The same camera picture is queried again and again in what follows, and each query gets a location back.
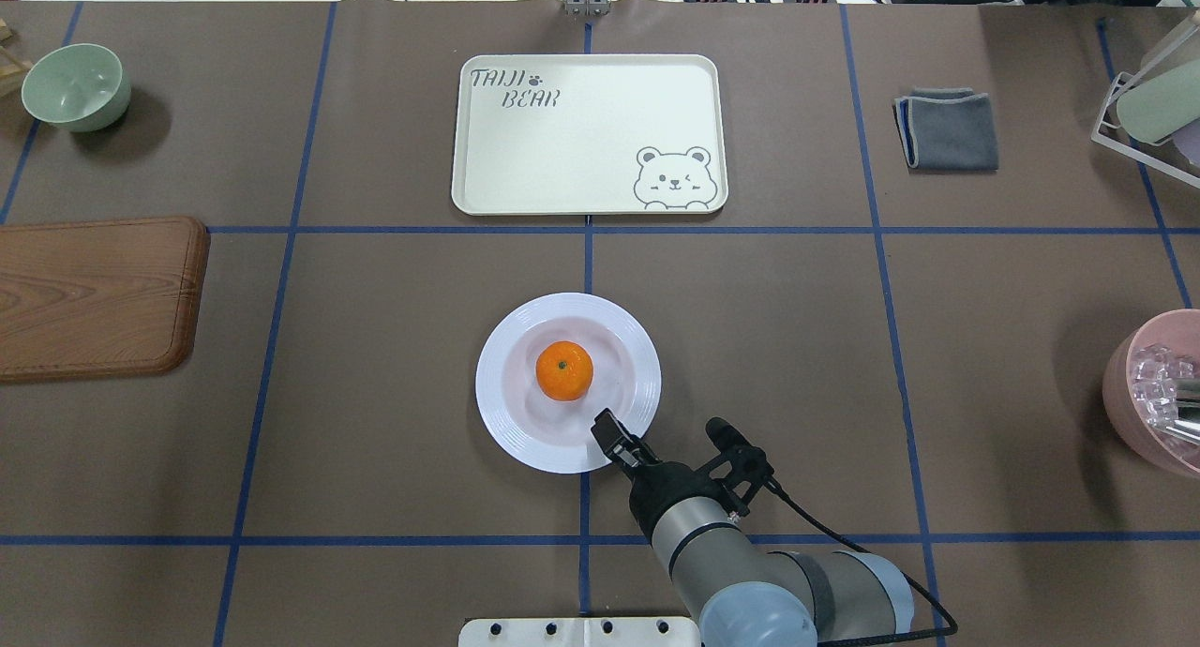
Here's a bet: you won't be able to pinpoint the cream bear tray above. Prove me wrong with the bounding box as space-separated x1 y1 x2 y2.
450 53 728 216

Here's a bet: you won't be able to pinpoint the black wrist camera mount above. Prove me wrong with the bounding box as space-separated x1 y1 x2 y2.
695 417 781 519

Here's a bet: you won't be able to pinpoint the white round plate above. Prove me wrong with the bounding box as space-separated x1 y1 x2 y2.
475 293 662 474

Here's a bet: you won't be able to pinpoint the wooden cutting board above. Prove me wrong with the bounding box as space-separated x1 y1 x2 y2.
1 216 210 383

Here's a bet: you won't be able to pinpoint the metal tongs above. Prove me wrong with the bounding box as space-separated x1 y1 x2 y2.
1136 378 1199 445

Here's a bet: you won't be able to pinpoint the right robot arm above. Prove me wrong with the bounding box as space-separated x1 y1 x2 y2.
592 411 916 646

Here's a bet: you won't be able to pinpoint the pale green cup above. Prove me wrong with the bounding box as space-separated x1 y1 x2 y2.
1116 60 1199 143

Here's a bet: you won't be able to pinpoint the pink bowl with ice cubes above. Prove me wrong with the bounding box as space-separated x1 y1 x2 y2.
1102 308 1199 480

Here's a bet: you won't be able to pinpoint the orange fruit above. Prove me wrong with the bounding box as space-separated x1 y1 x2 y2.
535 340 594 402

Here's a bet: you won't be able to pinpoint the green bowl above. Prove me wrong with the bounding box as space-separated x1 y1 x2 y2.
22 43 131 133

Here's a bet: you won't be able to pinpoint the white mounting plate with bolts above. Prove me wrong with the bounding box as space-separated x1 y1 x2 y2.
457 616 703 646

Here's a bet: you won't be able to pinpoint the white wire cup rack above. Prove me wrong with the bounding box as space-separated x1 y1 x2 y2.
1091 8 1199 188

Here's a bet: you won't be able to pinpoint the folded grey cloth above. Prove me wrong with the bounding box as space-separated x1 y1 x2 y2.
892 86 998 173

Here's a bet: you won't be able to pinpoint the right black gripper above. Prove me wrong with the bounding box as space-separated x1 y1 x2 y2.
592 408 664 484

